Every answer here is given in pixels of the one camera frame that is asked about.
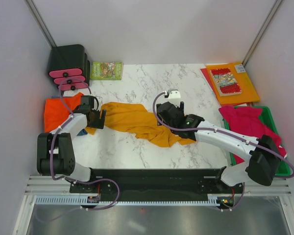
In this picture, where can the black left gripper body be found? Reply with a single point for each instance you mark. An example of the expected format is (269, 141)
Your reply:
(97, 123)

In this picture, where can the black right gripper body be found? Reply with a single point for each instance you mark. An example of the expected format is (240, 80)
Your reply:
(181, 108)

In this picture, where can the yellow t shirt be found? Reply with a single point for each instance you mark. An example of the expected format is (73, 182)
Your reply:
(135, 119)

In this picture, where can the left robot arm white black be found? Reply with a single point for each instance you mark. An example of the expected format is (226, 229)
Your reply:
(55, 151)

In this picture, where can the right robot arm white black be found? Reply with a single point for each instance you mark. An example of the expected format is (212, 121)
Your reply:
(260, 155)

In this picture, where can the folded blue t shirt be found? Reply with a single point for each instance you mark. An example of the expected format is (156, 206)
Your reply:
(83, 132)

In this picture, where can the folded orange t shirt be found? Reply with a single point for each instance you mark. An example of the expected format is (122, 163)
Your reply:
(56, 113)

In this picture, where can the red folder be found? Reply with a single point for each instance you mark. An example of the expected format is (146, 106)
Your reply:
(207, 77)

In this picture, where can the green treehouse book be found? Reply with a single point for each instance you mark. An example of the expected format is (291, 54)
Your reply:
(106, 71)

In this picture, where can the red yellow comic book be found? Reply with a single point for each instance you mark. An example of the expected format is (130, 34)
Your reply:
(225, 82)

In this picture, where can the black pink mini drawer unit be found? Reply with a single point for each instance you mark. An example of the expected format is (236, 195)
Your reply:
(69, 67)

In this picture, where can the magenta t shirt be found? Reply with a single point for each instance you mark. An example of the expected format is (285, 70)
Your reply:
(247, 120)

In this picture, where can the orange folder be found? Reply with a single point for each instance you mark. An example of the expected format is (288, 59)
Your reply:
(248, 94)

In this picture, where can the green plastic bin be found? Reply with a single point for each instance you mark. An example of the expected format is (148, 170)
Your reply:
(272, 117)

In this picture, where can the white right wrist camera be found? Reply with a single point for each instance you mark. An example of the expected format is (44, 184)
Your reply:
(172, 94)

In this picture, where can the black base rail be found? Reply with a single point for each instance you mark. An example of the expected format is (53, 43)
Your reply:
(156, 184)

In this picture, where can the white slotted cable duct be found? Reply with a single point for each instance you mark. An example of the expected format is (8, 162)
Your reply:
(95, 200)

